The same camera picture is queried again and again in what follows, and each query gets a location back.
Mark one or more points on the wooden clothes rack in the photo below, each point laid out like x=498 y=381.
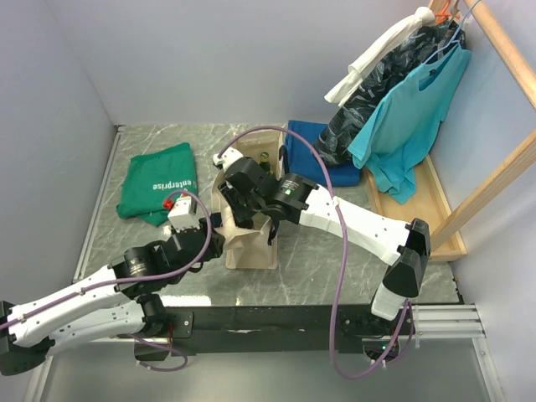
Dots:
x=480 y=173

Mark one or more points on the orange clothes hanger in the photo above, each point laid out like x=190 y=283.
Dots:
x=444 y=10

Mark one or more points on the green glass bottle far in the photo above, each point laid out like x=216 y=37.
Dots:
x=265 y=163

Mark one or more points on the green folded t-shirt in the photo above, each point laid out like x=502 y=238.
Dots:
x=151 y=178

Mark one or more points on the beige canvas tote bag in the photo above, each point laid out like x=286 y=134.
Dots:
x=249 y=248

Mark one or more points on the white hanging garment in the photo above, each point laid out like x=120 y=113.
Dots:
x=360 y=68

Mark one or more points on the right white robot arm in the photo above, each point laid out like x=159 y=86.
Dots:
x=405 y=247

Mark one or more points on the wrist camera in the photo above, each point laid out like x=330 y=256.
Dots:
x=181 y=212
x=227 y=158

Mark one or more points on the dark patterned hanging garment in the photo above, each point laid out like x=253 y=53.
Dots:
x=425 y=45

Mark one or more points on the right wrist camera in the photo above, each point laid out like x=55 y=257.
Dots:
x=227 y=158

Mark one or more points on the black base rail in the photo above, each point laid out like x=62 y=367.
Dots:
x=260 y=329

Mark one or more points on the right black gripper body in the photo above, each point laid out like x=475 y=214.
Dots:
x=242 y=208

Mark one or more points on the turquoise hanging t-shirt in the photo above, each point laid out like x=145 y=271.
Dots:
x=403 y=127

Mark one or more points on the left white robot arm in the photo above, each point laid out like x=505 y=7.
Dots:
x=121 y=298

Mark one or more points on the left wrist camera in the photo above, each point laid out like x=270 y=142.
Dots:
x=181 y=212

